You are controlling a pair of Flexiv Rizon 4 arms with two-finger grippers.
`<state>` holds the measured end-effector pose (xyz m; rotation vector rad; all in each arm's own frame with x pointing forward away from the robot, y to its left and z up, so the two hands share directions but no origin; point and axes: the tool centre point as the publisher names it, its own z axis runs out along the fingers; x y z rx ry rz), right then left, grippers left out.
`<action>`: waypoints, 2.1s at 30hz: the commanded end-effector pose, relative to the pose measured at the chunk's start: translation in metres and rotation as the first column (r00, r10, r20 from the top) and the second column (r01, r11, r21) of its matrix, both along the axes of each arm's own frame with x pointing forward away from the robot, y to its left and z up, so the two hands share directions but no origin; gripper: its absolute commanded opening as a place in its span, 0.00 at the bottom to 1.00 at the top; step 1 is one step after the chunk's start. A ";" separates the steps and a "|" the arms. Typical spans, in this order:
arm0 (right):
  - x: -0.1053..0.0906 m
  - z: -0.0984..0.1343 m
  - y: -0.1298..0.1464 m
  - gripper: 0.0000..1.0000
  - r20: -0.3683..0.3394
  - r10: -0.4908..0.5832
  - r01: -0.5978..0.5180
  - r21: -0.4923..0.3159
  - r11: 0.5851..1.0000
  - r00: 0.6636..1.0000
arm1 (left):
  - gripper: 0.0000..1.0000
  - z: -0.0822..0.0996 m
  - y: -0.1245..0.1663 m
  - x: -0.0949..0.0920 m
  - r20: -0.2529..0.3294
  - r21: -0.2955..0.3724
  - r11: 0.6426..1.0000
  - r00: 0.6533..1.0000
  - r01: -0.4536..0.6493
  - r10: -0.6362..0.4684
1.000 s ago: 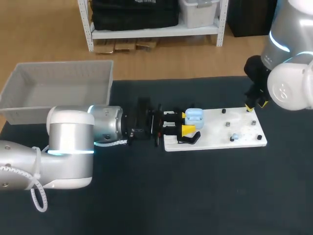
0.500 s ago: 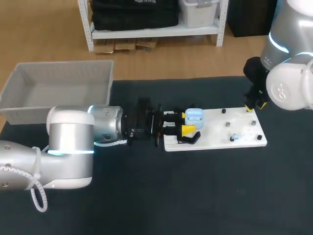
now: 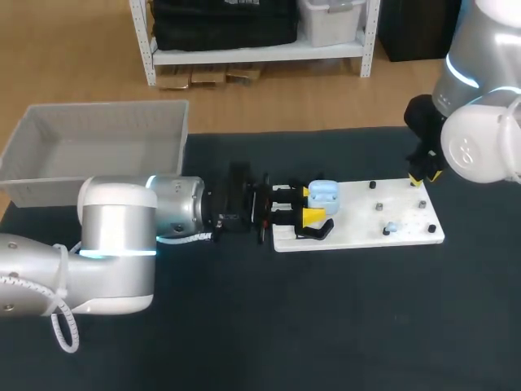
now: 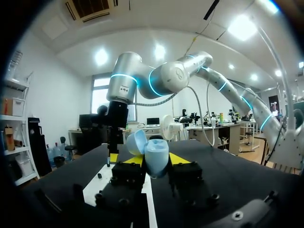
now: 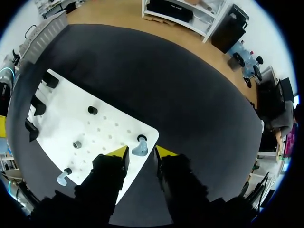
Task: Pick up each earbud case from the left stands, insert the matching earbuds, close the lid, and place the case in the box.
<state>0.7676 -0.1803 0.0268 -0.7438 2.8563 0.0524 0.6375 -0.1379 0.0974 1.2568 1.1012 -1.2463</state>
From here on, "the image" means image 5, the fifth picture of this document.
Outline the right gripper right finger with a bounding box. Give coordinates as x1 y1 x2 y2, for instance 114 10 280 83
154 145 212 225

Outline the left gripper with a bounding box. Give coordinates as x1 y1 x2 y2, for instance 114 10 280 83
0 81 12 117

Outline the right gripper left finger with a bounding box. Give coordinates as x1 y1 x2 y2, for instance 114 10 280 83
74 145 131 225

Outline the white plate with black stands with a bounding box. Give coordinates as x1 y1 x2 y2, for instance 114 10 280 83
24 68 160 206

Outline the grey slotted basket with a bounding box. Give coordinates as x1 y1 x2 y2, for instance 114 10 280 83
18 11 69 64

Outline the person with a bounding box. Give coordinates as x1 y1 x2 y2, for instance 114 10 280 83
270 101 300 138

